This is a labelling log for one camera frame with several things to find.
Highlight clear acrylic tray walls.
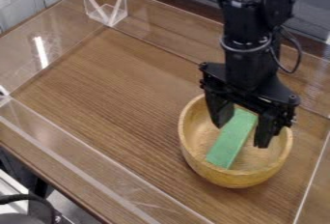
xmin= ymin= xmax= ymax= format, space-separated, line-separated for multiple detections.
xmin=0 ymin=0 xmax=330 ymax=224

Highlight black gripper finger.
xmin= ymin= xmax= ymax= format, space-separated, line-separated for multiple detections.
xmin=204 ymin=91 xmax=235 ymax=128
xmin=253 ymin=111 xmax=281 ymax=149

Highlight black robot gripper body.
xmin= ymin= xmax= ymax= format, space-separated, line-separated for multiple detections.
xmin=198 ymin=41 xmax=300 ymax=127

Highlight clear acrylic corner bracket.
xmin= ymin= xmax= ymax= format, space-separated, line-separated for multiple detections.
xmin=82 ymin=0 xmax=128 ymax=27

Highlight green rectangular block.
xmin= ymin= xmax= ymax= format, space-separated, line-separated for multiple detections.
xmin=204 ymin=108 xmax=256 ymax=169

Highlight brown wooden bowl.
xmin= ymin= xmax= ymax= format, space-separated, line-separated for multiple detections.
xmin=177 ymin=94 xmax=292 ymax=188

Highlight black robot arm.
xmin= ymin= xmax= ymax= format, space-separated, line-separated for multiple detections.
xmin=200 ymin=0 xmax=300 ymax=148

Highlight black cable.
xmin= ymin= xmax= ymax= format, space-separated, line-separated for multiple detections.
xmin=0 ymin=194 xmax=61 ymax=224

